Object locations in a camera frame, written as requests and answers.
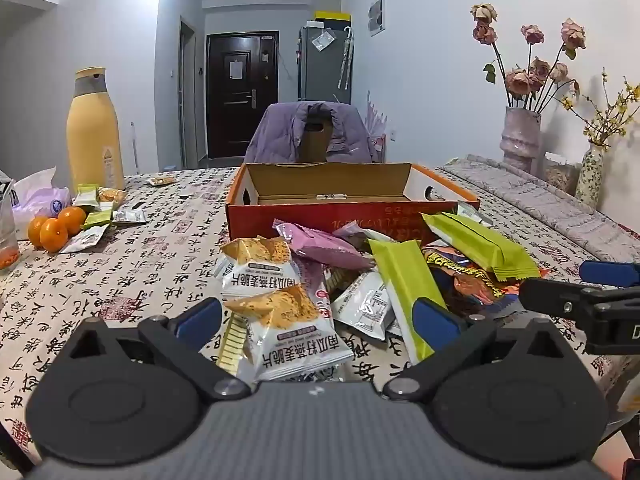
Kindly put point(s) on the small green snack packet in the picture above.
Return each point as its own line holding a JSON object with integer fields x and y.
{"x": 98, "y": 219}
{"x": 86, "y": 196}

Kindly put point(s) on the yellow flower branches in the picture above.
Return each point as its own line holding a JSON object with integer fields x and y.
{"x": 607, "y": 125}

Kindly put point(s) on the dark brown door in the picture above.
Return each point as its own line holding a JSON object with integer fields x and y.
{"x": 240, "y": 95}

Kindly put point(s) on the folded umbrella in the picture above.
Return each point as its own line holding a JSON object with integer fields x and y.
{"x": 345, "y": 60}

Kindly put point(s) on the wooden chair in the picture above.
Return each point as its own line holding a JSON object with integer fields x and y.
{"x": 315, "y": 147}

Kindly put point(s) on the mauve snack packet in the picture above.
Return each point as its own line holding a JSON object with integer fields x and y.
{"x": 355, "y": 232}

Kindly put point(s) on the small pink snack packet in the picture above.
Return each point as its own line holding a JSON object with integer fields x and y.
{"x": 315, "y": 285}

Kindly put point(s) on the dried pink rose bouquet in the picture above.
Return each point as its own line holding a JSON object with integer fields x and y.
{"x": 520, "y": 80}

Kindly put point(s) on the white cracker snack packet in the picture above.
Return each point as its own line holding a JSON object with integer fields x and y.
{"x": 260, "y": 265}
{"x": 290, "y": 335}

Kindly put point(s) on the purple tissue pack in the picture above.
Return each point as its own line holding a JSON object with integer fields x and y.
{"x": 40, "y": 200}

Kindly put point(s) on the pink ceramic vase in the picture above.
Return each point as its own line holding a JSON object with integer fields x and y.
{"x": 520, "y": 140}

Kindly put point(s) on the yellow thermos bottle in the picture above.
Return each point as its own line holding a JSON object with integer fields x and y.
{"x": 95, "y": 135}

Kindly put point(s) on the large pink snack packet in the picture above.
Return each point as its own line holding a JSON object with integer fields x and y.
{"x": 325, "y": 245}

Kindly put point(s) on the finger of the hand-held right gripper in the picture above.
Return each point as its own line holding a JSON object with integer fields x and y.
{"x": 550, "y": 295}
{"x": 607, "y": 272}

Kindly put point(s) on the grey quilted blanket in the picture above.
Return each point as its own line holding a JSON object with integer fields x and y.
{"x": 540, "y": 205}

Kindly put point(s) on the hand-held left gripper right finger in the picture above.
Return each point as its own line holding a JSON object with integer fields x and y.
{"x": 435, "y": 325}

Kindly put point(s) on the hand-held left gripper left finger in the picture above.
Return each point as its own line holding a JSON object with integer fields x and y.
{"x": 200, "y": 317}

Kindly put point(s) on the glass cup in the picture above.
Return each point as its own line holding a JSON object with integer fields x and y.
{"x": 7, "y": 240}

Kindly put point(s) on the grey refrigerator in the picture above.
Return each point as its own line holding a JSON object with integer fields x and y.
{"x": 320, "y": 70}

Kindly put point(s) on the small clear nut packet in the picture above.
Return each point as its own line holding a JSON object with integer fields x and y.
{"x": 161, "y": 180}

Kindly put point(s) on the purple jacket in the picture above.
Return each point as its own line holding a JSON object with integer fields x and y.
{"x": 275, "y": 135}

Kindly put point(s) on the orange black snack packet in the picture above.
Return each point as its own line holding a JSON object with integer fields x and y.
{"x": 470, "y": 285}

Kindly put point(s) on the pink patterned bag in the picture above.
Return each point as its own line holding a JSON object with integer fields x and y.
{"x": 377, "y": 130}

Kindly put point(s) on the red cardboard box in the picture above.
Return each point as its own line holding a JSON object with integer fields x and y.
{"x": 320, "y": 212}

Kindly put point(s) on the orange biscuit packet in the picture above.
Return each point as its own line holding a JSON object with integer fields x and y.
{"x": 111, "y": 195}

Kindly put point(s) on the glass jar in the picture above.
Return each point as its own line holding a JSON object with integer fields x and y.
{"x": 560, "y": 175}

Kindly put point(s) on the small white snack packet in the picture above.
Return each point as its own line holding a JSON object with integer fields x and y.
{"x": 472, "y": 212}

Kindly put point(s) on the long green snack packet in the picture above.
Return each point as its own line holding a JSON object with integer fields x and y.
{"x": 480, "y": 245}
{"x": 402, "y": 280}

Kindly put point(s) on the yellow striped snack packet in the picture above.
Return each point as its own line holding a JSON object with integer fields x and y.
{"x": 232, "y": 345}

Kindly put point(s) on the wall picture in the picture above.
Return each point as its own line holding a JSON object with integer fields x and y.
{"x": 376, "y": 16}

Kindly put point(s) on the silver white snack packet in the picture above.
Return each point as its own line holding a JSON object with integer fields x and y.
{"x": 130, "y": 216}

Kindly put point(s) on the yellow box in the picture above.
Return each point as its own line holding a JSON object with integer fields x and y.
{"x": 332, "y": 19}

